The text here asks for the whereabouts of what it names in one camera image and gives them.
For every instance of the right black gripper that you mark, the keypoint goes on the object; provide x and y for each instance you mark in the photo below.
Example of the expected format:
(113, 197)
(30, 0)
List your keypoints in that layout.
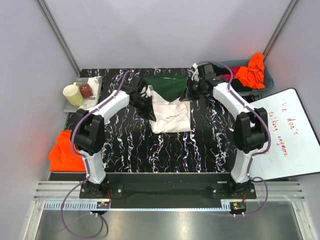
(195, 97)

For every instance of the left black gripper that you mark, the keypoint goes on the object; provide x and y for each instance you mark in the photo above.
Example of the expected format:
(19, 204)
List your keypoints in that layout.
(151, 115)

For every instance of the white green Charlie Brown t-shirt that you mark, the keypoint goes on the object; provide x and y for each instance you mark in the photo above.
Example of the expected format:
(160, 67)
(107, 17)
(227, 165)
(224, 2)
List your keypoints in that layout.
(172, 115)

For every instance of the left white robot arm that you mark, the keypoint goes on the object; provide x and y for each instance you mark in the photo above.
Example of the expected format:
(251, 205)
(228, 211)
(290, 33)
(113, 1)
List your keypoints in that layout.
(88, 136)

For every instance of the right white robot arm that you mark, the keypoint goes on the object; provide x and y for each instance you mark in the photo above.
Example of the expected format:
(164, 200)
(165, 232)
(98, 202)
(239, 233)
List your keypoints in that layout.
(251, 134)

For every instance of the black garment in basket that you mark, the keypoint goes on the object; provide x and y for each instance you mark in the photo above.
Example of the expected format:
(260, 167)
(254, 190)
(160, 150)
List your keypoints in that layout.
(235, 83)

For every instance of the magenta garment in basket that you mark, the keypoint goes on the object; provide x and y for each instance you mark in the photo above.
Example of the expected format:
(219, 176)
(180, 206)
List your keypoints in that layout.
(226, 73)

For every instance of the orange t-shirt in basket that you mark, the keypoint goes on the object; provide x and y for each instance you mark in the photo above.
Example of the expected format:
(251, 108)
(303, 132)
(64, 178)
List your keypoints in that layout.
(253, 74)

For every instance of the teal laundry basket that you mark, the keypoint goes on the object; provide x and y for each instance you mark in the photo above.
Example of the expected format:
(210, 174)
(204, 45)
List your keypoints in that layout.
(268, 80)

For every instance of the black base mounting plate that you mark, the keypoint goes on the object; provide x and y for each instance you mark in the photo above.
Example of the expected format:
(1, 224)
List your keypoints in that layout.
(215, 185)

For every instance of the pale yellow mug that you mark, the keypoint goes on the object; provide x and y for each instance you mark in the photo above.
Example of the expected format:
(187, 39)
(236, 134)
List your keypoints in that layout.
(73, 95)

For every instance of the folded orange t-shirt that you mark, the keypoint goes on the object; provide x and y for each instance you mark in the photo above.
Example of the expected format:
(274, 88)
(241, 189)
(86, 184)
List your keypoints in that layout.
(62, 158)

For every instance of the whiteboard with red writing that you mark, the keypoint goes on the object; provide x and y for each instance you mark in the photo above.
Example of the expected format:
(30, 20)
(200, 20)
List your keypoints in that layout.
(295, 148)

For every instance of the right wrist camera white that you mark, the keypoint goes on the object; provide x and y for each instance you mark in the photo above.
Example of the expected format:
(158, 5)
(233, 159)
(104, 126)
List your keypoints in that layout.
(195, 73)

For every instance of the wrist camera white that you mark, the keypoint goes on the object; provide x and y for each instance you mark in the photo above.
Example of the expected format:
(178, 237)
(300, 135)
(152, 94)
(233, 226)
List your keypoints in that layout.
(195, 73)
(145, 92)

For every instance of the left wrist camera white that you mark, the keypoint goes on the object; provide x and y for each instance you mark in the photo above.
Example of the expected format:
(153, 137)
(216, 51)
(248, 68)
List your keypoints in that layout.
(145, 92)

